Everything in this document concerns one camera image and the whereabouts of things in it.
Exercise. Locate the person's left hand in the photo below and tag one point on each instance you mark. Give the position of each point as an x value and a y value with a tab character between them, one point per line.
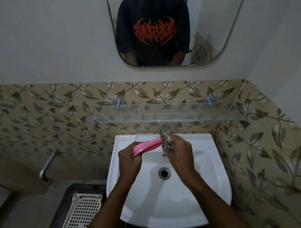
128	163

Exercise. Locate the person's right hand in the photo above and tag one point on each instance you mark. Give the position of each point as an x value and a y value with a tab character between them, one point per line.
181	155

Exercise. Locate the person's left fingers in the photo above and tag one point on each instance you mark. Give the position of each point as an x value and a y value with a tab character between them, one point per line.
128	151

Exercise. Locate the person's right fingers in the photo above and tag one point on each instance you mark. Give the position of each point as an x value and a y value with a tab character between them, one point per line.
169	145

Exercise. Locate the chrome sink tap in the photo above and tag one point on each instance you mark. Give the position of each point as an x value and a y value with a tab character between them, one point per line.
166	138

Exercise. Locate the pink plastic soap dish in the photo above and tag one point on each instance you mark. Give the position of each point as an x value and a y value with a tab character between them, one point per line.
147	146

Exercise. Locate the person's right forearm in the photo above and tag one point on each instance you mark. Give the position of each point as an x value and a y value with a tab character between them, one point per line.
211	204

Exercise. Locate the person's left forearm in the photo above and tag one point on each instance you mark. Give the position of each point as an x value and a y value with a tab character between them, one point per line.
110	204

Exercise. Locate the metal sink drain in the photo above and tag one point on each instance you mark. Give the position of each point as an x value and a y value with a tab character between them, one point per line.
164	173

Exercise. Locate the clear glass shelf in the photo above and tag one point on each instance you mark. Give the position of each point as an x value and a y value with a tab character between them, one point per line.
164	112

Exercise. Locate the white ceramic wash basin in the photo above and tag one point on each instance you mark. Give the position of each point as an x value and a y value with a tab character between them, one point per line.
169	188

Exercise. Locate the cream plastic basket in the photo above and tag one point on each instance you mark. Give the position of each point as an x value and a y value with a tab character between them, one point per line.
82	210

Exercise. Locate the round metal shelf bracket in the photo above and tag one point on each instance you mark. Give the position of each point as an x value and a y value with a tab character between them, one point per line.
209	100
119	103

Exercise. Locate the metal wall pipe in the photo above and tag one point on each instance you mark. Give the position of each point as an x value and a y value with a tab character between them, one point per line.
48	164

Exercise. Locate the wall mirror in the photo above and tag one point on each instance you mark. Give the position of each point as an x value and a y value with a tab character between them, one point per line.
174	32

